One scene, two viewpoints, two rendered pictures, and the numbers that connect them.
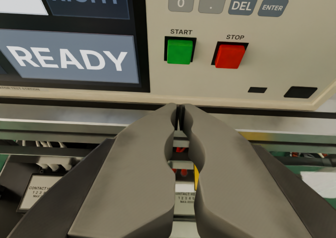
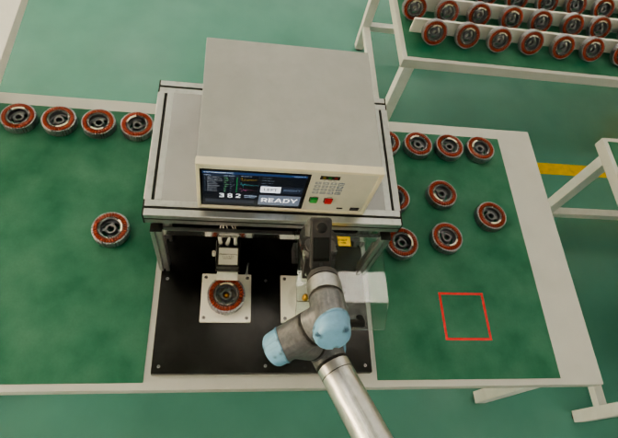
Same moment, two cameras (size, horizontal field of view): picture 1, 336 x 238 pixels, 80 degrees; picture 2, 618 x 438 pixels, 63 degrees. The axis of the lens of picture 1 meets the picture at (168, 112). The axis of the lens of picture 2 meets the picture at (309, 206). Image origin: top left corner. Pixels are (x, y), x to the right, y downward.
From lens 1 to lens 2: 1.12 m
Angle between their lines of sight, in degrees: 10
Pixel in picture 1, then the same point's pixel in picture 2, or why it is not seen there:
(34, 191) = (223, 256)
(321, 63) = (356, 202)
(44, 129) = (259, 222)
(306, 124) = (358, 220)
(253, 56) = (335, 201)
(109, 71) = (290, 202)
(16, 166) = (174, 247)
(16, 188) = (179, 263)
